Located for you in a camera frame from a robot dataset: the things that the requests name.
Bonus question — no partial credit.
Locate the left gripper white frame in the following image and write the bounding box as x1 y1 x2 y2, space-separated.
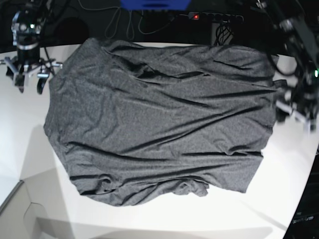
275 89 319 131

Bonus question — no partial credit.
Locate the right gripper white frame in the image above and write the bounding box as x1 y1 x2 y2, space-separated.
0 57 63 94

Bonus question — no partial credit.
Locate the grey t-shirt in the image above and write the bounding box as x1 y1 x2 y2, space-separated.
44 38 286 207

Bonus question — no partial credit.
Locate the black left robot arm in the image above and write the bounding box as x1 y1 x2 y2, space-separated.
256 0 319 132

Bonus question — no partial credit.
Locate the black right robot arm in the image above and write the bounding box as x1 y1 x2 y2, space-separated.
0 0 63 95

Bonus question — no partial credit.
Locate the black power strip red light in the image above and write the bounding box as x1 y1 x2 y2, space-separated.
187 12 244 23

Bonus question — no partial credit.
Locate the blue box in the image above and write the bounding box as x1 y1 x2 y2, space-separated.
120 0 191 10

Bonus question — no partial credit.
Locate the bundle of black cables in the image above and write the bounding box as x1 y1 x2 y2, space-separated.
214 20 236 47

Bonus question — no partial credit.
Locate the grey looped cable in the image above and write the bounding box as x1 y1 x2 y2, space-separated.
104 7 175 39

